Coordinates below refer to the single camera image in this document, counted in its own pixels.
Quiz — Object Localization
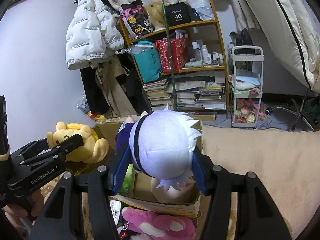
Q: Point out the beige hanging coat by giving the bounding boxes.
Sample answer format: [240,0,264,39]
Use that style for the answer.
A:
[95,55,137,118]

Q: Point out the black box with 40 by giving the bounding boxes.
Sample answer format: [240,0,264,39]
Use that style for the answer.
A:
[165,2,191,26]

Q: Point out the red gift bag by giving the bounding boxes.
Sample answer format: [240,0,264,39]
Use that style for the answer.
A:
[155,38,188,74]

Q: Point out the teal bag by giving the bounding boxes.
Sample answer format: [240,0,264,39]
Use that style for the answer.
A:
[133,41,162,83]

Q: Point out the white rolling cart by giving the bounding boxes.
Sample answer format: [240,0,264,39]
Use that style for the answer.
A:
[229,45,264,128]

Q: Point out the stack of books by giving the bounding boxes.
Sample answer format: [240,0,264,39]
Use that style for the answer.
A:
[143,79,173,111]

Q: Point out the wooden bookshelf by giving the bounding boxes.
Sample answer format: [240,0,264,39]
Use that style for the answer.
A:
[120,0,229,114]

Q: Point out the green tissue pack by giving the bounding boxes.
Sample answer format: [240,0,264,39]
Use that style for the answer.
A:
[119,164,136,197]

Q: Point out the yellow bear plush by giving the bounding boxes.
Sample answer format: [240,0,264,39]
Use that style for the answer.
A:
[46,121,109,175]

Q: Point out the green pole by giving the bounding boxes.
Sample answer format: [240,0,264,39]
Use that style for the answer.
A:
[161,0,177,111]

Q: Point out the beige patterned rug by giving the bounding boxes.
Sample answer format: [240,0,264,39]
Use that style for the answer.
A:
[201,125,319,239]

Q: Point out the pink plush toy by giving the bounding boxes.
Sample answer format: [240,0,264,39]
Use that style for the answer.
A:
[121,206,196,239]

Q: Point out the open cardboard box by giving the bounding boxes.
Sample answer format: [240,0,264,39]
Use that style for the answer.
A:
[93,118,201,218]

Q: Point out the person's left hand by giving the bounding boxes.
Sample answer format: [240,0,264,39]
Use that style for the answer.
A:
[3,189,44,236]

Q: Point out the white puffer jacket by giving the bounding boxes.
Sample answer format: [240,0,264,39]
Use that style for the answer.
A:
[66,0,124,70]

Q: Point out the purple haired plush doll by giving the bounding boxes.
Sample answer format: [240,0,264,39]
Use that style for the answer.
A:
[116,107,202,191]

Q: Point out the cream duvet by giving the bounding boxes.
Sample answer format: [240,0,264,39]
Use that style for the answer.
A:
[224,0,320,93]

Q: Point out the black face tissue pack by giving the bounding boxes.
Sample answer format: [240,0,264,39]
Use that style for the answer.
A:
[110,200,121,225]

